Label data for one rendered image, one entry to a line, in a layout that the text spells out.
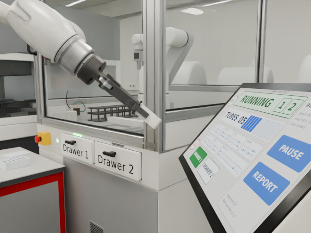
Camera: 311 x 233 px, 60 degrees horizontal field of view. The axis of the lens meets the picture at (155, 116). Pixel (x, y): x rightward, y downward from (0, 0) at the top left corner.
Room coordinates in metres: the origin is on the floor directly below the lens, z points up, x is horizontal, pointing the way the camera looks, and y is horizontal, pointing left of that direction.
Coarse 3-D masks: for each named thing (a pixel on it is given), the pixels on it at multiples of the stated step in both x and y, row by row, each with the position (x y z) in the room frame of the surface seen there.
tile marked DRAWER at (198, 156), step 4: (200, 148) 0.72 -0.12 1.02; (196, 152) 0.73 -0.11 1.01; (200, 152) 0.70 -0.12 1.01; (204, 152) 0.68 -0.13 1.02; (192, 156) 0.73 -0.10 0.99; (196, 156) 0.71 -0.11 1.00; (200, 156) 0.68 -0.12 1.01; (204, 156) 0.66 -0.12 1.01; (192, 160) 0.71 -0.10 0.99; (196, 160) 0.68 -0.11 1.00; (200, 160) 0.66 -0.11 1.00; (196, 164) 0.67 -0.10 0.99
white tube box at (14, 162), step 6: (18, 156) 1.43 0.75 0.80; (24, 156) 1.43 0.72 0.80; (0, 162) 1.34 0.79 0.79; (6, 162) 1.33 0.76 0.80; (12, 162) 1.33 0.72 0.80; (18, 162) 1.35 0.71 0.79; (24, 162) 1.37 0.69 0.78; (30, 162) 1.40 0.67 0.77; (6, 168) 1.30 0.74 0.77; (12, 168) 1.32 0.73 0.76
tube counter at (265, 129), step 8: (240, 120) 0.64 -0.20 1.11; (248, 120) 0.60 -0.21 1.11; (256, 120) 0.57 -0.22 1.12; (264, 120) 0.54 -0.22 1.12; (272, 120) 0.51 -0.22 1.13; (240, 128) 0.61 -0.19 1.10; (248, 128) 0.57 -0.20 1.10; (256, 128) 0.54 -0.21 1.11; (264, 128) 0.52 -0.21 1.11; (272, 128) 0.49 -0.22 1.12; (280, 128) 0.47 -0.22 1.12; (256, 136) 0.52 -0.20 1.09; (264, 136) 0.49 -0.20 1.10; (272, 136) 0.47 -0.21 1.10
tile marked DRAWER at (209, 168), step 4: (208, 160) 0.62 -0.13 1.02; (212, 160) 0.60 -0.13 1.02; (204, 164) 0.62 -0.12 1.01; (208, 164) 0.61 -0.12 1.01; (212, 164) 0.59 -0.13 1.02; (216, 164) 0.57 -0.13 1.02; (200, 168) 0.62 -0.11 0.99; (204, 168) 0.61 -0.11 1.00; (208, 168) 0.59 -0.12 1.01; (212, 168) 0.57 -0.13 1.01; (216, 168) 0.56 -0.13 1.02; (220, 168) 0.54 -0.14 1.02; (200, 172) 0.61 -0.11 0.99; (204, 172) 0.59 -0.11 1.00; (208, 172) 0.57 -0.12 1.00; (212, 172) 0.56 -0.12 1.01; (216, 172) 0.54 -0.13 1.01; (200, 176) 0.59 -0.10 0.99; (204, 176) 0.58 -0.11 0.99; (208, 176) 0.56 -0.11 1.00; (212, 176) 0.54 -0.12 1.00; (204, 180) 0.56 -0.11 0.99; (208, 180) 0.55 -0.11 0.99
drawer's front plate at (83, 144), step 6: (66, 138) 1.37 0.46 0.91; (72, 138) 1.33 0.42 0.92; (78, 138) 1.29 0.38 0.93; (84, 138) 1.29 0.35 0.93; (66, 144) 1.38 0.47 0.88; (78, 144) 1.30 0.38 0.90; (84, 144) 1.26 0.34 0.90; (90, 144) 1.22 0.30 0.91; (66, 150) 1.38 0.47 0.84; (72, 150) 1.34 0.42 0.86; (84, 150) 1.26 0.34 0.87; (90, 150) 1.23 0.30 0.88; (72, 156) 1.34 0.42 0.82; (78, 156) 1.30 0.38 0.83; (84, 156) 1.26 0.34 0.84; (90, 156) 1.23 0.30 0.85; (90, 162) 1.23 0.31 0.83
